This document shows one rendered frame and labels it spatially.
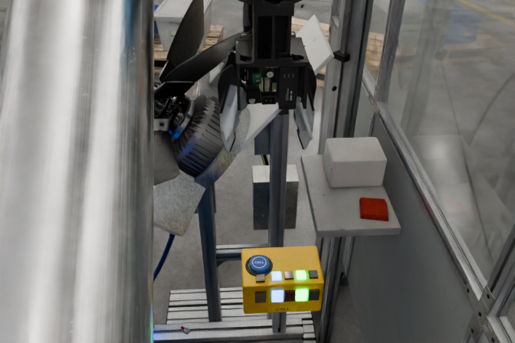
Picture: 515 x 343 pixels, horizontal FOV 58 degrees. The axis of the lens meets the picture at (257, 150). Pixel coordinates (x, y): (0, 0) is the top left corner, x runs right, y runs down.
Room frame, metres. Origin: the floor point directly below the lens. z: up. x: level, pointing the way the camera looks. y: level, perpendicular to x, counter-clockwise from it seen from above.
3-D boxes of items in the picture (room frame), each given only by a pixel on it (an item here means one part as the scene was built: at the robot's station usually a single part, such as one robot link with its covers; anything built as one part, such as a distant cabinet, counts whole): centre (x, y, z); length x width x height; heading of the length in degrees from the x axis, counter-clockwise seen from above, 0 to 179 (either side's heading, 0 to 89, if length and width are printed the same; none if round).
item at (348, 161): (1.19, -0.30, 0.92); 0.17 x 0.16 x 0.11; 93
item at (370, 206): (1.01, -0.34, 0.87); 0.08 x 0.08 x 0.02; 82
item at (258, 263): (0.62, 0.00, 1.08); 0.04 x 0.04 x 0.02
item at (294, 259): (0.63, -0.05, 1.02); 0.16 x 0.10 x 0.11; 93
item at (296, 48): (0.45, -0.01, 1.62); 0.09 x 0.08 x 0.12; 3
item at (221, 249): (1.12, 0.05, 0.56); 0.19 x 0.04 x 0.04; 93
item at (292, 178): (1.21, -0.06, 0.73); 0.15 x 0.09 x 0.22; 93
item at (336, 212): (1.11, -0.28, 0.85); 0.36 x 0.24 x 0.03; 3
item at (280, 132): (1.12, -0.06, 0.58); 0.09 x 0.05 x 1.15; 3
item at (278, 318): (0.63, -0.05, 0.92); 0.03 x 0.03 x 0.12; 3
